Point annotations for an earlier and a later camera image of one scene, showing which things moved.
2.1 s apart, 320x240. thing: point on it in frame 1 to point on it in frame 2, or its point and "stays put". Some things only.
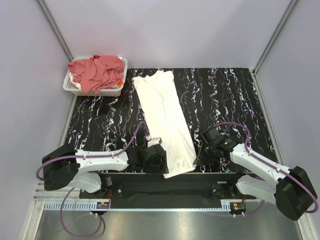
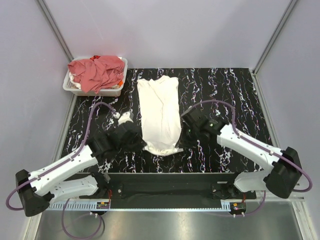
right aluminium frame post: x=290 y=5 stays put
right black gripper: x=201 y=159 to x=183 y=142
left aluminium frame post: x=55 y=30 stays put
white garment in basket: x=75 y=84 stays put
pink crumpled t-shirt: x=97 y=74 stays put
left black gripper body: x=158 y=167 to x=136 y=144
